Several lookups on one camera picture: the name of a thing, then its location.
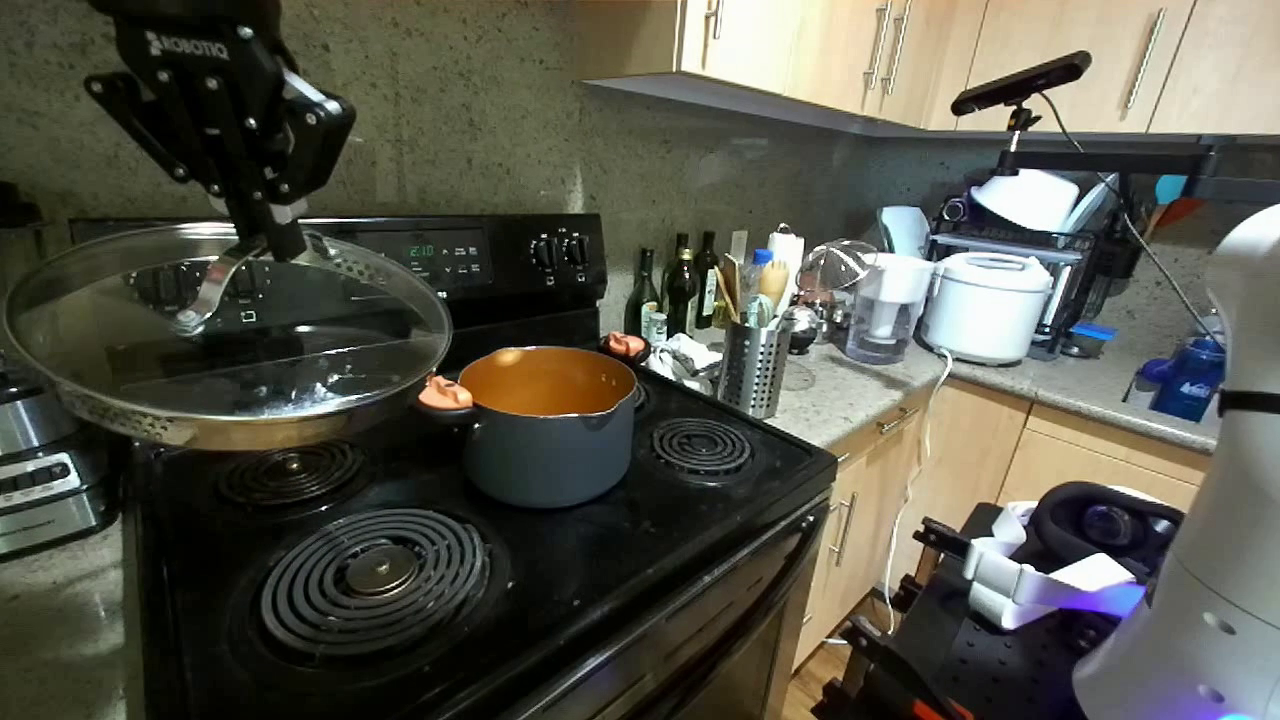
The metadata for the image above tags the large black coil burner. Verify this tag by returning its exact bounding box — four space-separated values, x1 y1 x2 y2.
257 503 492 663

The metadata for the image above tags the grey pot with orange interior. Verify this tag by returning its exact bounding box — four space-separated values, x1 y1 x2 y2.
416 333 651 511

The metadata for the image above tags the perforated metal utensil holder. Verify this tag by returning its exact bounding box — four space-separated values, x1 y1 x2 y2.
717 309 798 424

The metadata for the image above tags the thin black camera cable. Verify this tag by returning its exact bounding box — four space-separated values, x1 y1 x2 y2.
1036 94 1214 337

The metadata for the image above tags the black robot cart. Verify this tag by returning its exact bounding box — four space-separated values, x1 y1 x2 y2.
811 495 1204 720

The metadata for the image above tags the black dish rack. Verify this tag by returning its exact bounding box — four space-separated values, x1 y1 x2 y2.
925 166 1141 361

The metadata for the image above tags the dark glass bottle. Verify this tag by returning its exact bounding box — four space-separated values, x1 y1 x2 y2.
692 229 723 333
658 232 699 337
623 245 664 337

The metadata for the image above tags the black camera tripod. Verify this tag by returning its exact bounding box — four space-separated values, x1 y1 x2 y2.
995 100 1048 176

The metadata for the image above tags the clear glass jar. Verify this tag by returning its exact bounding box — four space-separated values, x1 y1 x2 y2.
796 237 882 333

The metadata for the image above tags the stainless steel blender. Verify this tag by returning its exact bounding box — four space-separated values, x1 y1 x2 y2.
0 176 116 563

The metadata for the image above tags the white VR headset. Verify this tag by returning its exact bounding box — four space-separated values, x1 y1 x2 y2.
957 478 1185 637

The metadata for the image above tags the light wood lower cabinet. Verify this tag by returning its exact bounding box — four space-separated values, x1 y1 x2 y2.
791 377 1214 674

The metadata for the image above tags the white rice cooker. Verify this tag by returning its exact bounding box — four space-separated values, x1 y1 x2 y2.
917 247 1057 368

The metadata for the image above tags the black electric stove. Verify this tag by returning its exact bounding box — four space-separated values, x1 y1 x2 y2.
64 208 840 720

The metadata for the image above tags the blue plastic bottle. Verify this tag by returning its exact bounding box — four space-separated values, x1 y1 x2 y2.
1130 333 1233 424

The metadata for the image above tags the white water filter pitcher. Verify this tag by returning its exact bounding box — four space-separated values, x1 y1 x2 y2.
840 251 937 368

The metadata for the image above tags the glass lid with metal handle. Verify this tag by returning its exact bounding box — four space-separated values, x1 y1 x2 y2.
0 218 454 456

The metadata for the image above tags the white crumpled paper towel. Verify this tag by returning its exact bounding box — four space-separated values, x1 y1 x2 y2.
651 333 730 399

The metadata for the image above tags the pale blue jug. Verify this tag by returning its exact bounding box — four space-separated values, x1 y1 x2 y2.
876 202 937 265

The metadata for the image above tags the small black coil burner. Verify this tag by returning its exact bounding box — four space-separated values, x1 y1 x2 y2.
649 413 757 482
211 436 370 511

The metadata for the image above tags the light wood upper cabinet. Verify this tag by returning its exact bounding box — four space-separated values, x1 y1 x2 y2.
573 0 1280 138

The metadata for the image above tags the white plastic bottle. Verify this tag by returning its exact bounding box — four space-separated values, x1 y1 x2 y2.
763 222 811 318

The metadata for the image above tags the black oven door handle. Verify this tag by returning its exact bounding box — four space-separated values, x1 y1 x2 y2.
492 494 833 720

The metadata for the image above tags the black stereo camera bar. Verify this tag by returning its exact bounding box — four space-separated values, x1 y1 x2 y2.
949 48 1097 119

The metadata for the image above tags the white plate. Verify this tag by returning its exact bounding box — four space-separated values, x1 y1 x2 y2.
969 167 1082 241

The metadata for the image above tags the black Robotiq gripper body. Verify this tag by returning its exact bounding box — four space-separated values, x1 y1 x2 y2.
91 0 290 174

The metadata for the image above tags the light wood cabinet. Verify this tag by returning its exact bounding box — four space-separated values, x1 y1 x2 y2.
573 0 1280 138
791 377 1214 674

